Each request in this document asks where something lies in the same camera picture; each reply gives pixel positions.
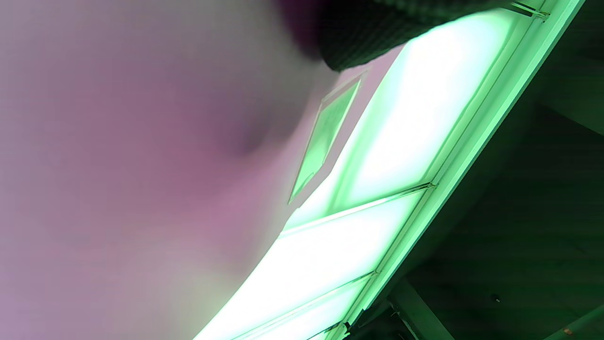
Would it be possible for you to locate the pink L-shaped folder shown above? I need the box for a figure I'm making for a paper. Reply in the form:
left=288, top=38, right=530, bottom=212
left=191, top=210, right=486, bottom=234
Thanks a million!
left=0, top=0, right=406, bottom=340

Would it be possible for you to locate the person's left hand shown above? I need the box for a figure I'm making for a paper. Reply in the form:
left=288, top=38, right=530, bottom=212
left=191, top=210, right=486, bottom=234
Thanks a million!
left=321, top=0, right=515, bottom=71

